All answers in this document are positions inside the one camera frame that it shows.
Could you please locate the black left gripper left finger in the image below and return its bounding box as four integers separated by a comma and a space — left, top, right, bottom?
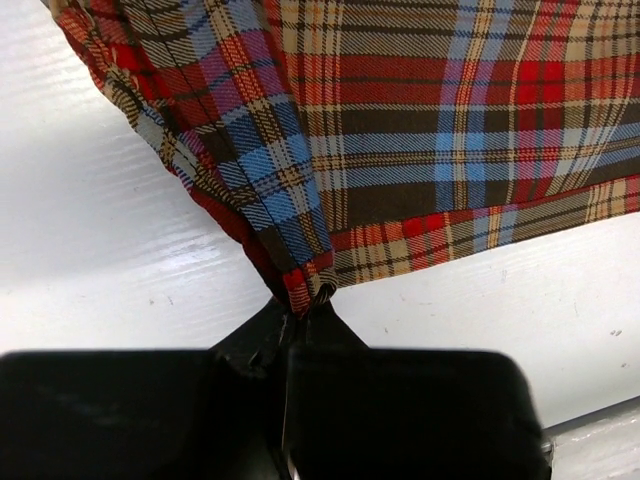
1, 300, 290, 479

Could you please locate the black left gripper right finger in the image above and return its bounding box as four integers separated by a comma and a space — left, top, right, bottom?
282, 304, 551, 479

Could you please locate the red plaid long sleeve shirt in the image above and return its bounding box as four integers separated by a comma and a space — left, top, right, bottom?
48, 1, 639, 316

